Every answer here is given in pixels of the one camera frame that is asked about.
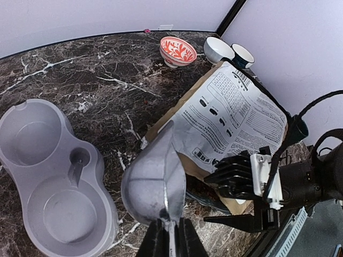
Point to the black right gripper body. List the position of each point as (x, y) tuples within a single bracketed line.
[(296, 185)]

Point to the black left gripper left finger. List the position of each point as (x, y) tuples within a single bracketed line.
[(155, 242)]

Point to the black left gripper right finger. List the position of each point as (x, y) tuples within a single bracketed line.
[(189, 241)]

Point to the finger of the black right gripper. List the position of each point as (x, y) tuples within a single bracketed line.
[(234, 221)]

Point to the silver metal scoop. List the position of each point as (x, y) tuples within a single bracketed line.
[(154, 185)]

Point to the translucent double pet bowl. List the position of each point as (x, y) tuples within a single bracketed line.
[(66, 208)]

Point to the brown pet food bag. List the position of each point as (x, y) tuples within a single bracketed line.
[(224, 113)]

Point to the brown pet food kibble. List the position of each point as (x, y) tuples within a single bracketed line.
[(199, 191)]

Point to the dark green mug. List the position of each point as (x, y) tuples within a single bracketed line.
[(298, 132)]

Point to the dark rimmed white bowl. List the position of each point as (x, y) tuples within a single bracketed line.
[(243, 58)]

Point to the white ceramic bowl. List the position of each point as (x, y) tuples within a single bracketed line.
[(216, 49)]

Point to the red patterned bowl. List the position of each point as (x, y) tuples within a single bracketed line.
[(177, 52)]

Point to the white cable duct strip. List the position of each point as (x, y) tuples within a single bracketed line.
[(289, 234)]

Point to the black corner frame post right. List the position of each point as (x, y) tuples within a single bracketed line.
[(230, 16)]

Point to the clear wall label tab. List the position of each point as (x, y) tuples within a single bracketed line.
[(165, 27)]

